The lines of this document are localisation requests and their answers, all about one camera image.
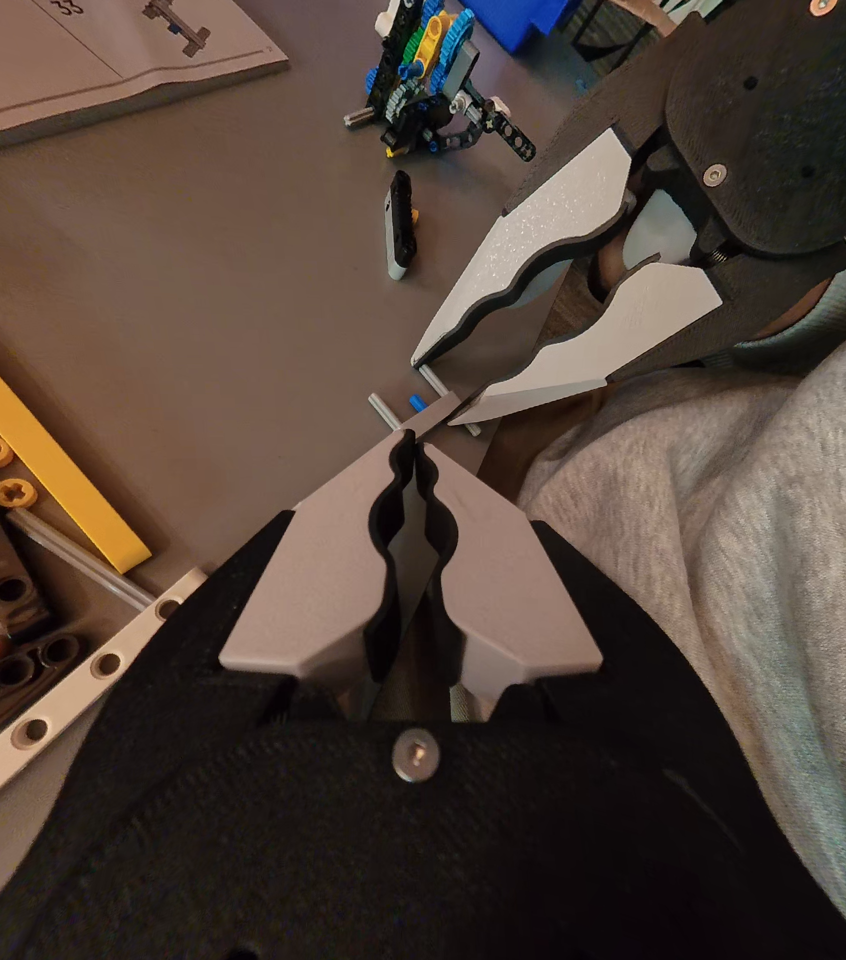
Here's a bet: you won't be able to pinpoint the multicoloured lego assembly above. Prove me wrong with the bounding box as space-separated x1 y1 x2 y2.
343 0 538 164

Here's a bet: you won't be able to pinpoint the small grey axle pins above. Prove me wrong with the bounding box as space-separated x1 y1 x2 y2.
367 364 486 438

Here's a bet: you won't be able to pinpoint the lego instruction booklet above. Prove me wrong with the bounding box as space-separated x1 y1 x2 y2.
0 0 291 164

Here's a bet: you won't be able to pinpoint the blue plastic bin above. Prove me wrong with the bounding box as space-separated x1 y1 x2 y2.
459 0 548 55

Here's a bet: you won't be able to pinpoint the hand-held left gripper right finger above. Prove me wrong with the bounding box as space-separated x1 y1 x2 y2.
414 442 606 693

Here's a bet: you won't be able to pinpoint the black bent lego beam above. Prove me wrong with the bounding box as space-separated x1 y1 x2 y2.
0 631 84 742

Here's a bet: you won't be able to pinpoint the black and white lego piece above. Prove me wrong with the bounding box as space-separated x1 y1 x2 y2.
384 170 422 282

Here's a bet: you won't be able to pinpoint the person's right forearm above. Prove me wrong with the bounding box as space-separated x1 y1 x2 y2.
723 255 846 376

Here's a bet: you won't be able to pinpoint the yellow long lego beam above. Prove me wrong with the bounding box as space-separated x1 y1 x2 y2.
0 309 154 574

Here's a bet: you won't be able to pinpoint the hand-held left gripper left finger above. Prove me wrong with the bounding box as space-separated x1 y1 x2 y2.
218 431 415 685

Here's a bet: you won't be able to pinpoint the person's grey sweater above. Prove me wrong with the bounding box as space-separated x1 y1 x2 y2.
519 296 846 960

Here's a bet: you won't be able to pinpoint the grey lego axle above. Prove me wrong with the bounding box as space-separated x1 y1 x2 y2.
6 509 159 610

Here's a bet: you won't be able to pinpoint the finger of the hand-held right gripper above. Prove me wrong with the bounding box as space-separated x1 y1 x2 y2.
447 259 726 429
411 126 636 370

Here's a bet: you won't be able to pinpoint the white long lego beam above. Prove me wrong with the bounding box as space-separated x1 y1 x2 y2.
0 567 210 847

